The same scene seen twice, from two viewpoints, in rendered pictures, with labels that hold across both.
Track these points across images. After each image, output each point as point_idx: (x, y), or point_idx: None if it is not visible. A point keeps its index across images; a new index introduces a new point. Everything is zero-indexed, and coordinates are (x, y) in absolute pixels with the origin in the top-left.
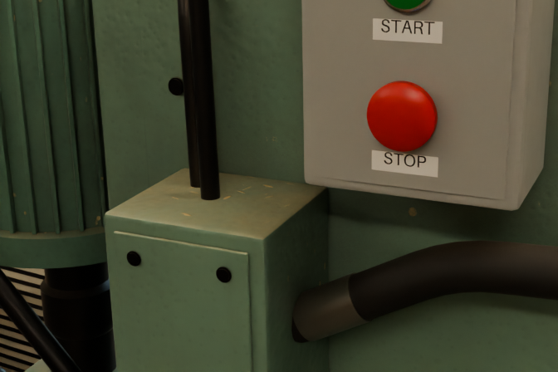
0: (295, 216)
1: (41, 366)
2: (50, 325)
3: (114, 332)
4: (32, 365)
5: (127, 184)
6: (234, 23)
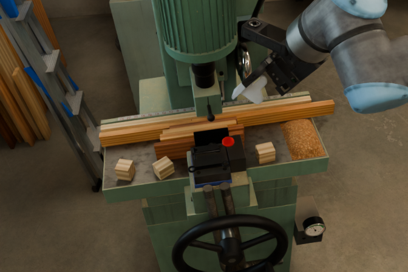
0: None
1: (210, 92)
2: (215, 67)
3: None
4: (211, 95)
5: None
6: None
